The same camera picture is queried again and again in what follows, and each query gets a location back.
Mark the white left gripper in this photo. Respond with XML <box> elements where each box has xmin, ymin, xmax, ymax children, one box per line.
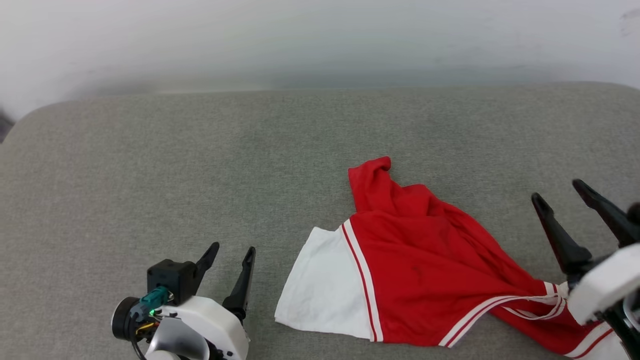
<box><xmin>159</xmin><ymin>242</ymin><xmax>257</xmax><ymax>360</ymax></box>

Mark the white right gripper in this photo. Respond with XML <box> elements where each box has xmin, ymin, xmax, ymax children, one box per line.
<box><xmin>531</xmin><ymin>179</ymin><xmax>640</xmax><ymax>326</ymax></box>

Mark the red and white basketball jersey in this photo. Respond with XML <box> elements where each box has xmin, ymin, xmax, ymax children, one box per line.
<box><xmin>274</xmin><ymin>156</ymin><xmax>631</xmax><ymax>360</ymax></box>

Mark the teal camera cable connector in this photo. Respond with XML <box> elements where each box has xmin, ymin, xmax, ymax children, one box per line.
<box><xmin>139</xmin><ymin>286</ymin><xmax>171</xmax><ymax>315</ymax></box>

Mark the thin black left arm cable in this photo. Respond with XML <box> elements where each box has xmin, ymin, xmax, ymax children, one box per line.
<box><xmin>130</xmin><ymin>322</ymin><xmax>151</xmax><ymax>360</ymax></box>

